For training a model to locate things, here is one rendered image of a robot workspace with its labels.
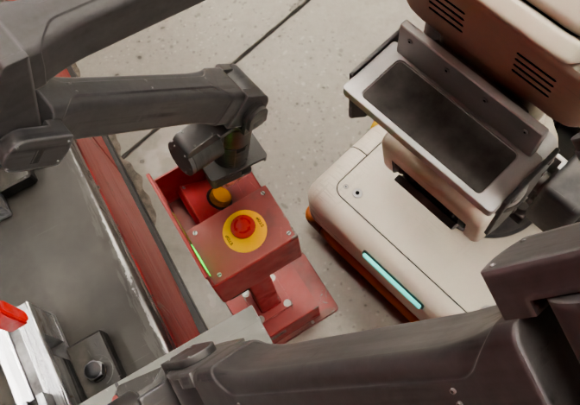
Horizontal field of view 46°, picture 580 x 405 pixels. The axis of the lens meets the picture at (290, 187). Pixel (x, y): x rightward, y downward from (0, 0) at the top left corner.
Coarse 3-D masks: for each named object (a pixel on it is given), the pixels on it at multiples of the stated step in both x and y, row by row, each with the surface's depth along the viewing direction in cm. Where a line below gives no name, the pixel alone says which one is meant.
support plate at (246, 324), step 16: (224, 320) 82; (240, 320) 82; (256, 320) 81; (208, 336) 81; (224, 336) 81; (240, 336) 81; (256, 336) 81; (176, 352) 81; (144, 368) 80; (96, 400) 79
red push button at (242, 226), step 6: (240, 216) 107; (246, 216) 107; (234, 222) 107; (240, 222) 106; (246, 222) 106; (252, 222) 107; (234, 228) 106; (240, 228) 106; (246, 228) 106; (252, 228) 106; (234, 234) 106; (240, 234) 106; (246, 234) 106
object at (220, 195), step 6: (216, 192) 117; (222, 192) 118; (228, 192) 118; (210, 198) 117; (216, 198) 116; (222, 198) 117; (228, 198) 118; (216, 204) 117; (222, 204) 116; (228, 204) 118
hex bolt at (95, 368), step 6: (84, 366) 89; (90, 366) 89; (96, 366) 89; (102, 366) 89; (84, 372) 89; (90, 372) 88; (96, 372) 88; (102, 372) 89; (90, 378) 88; (96, 378) 88; (102, 378) 89
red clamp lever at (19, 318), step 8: (0, 304) 62; (8, 304) 64; (0, 312) 62; (8, 312) 63; (16, 312) 65; (24, 312) 67; (0, 320) 63; (8, 320) 64; (16, 320) 65; (24, 320) 67; (0, 328) 64; (8, 328) 65; (16, 328) 67
